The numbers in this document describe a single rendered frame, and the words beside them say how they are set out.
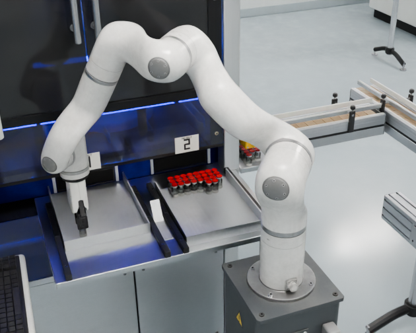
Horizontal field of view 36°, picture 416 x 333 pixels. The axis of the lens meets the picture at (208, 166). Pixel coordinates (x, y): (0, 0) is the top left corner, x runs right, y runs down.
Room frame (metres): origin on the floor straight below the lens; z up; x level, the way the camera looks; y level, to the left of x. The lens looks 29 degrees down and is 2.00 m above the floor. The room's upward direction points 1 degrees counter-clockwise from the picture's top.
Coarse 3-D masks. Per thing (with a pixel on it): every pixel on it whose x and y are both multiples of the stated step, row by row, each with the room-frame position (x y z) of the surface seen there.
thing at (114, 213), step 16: (48, 192) 1.83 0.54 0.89; (64, 192) 1.84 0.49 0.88; (96, 192) 1.84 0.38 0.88; (112, 192) 1.83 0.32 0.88; (128, 192) 1.83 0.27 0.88; (64, 208) 1.74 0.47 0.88; (96, 208) 1.74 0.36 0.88; (112, 208) 1.74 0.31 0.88; (128, 208) 1.73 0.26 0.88; (64, 224) 1.65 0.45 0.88; (96, 224) 1.65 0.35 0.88; (112, 224) 1.64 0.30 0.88; (128, 224) 1.64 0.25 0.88; (144, 224) 1.59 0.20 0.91; (64, 240) 1.51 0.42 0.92; (80, 240) 1.53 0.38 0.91; (96, 240) 1.54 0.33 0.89; (112, 240) 1.56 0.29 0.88
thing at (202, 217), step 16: (160, 192) 1.78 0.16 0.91; (224, 192) 1.82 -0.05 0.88; (240, 192) 1.80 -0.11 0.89; (176, 208) 1.73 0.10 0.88; (192, 208) 1.73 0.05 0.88; (208, 208) 1.72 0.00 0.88; (224, 208) 1.72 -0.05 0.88; (240, 208) 1.72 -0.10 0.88; (256, 208) 1.68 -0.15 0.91; (176, 224) 1.62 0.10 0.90; (192, 224) 1.64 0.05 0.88; (208, 224) 1.63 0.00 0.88; (224, 224) 1.63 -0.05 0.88; (240, 224) 1.58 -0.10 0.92; (256, 224) 1.60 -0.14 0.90; (192, 240) 1.53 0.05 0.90; (208, 240) 1.54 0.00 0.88
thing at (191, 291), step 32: (32, 288) 1.72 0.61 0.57; (64, 288) 1.75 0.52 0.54; (96, 288) 1.79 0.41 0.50; (128, 288) 1.83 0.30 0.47; (160, 288) 1.87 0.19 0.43; (192, 288) 1.92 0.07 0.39; (64, 320) 1.75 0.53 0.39; (96, 320) 1.79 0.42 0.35; (128, 320) 1.83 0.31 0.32; (160, 320) 1.87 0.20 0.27; (192, 320) 1.91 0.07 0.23
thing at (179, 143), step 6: (174, 138) 1.90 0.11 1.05; (180, 138) 1.91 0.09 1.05; (186, 138) 1.91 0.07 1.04; (192, 138) 1.92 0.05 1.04; (198, 138) 1.93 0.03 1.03; (180, 144) 1.91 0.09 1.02; (192, 144) 1.92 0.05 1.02; (198, 144) 1.93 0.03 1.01; (180, 150) 1.90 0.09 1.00; (186, 150) 1.91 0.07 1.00; (192, 150) 1.92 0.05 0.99
